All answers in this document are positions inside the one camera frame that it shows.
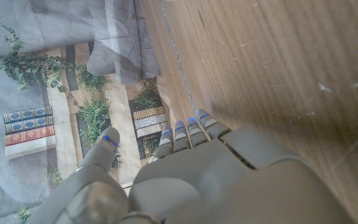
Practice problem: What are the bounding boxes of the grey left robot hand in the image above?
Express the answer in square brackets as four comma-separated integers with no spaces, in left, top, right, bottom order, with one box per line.
[26,108,357,224]

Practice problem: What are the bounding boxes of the printed fabric backdrop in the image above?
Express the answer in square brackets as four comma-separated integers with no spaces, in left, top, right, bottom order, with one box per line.
[0,0,175,224]

